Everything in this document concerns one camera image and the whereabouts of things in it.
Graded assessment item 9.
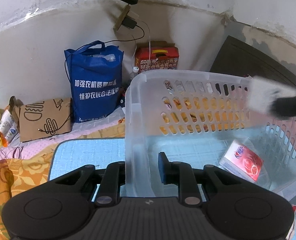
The pink tissue pack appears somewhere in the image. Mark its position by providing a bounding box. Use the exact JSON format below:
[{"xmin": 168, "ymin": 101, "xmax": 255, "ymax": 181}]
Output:
[{"xmin": 219, "ymin": 140, "xmax": 264, "ymax": 183}]

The clear plastic basket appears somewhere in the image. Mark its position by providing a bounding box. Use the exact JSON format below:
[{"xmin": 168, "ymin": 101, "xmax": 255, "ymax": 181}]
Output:
[{"xmin": 125, "ymin": 70, "xmax": 296, "ymax": 200}]

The brown paper bag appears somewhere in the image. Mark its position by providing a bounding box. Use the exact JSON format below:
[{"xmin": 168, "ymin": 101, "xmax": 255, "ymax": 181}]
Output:
[{"xmin": 9, "ymin": 97, "xmax": 72, "ymax": 142}]

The red carton box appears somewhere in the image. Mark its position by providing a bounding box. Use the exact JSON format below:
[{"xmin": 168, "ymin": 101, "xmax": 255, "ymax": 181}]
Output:
[{"xmin": 134, "ymin": 41, "xmax": 179, "ymax": 74}]

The white snack packet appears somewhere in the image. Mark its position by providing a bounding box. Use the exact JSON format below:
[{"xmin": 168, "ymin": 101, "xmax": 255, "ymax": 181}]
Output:
[{"xmin": 0, "ymin": 110, "xmax": 19, "ymax": 143}]

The blue tote bag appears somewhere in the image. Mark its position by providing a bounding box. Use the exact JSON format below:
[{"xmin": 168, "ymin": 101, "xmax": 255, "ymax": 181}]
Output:
[{"xmin": 64, "ymin": 41, "xmax": 124, "ymax": 123}]

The black white sleeve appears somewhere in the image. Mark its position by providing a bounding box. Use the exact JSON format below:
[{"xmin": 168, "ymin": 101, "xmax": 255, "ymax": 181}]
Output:
[{"xmin": 247, "ymin": 76, "xmax": 296, "ymax": 120}]

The dark wooden headboard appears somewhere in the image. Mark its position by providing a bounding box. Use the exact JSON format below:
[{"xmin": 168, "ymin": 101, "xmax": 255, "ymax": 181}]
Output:
[{"xmin": 210, "ymin": 36, "xmax": 296, "ymax": 88}]

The black power adapter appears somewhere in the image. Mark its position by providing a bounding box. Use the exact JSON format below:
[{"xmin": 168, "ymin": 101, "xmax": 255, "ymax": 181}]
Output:
[{"xmin": 121, "ymin": 16, "xmax": 137, "ymax": 29}]

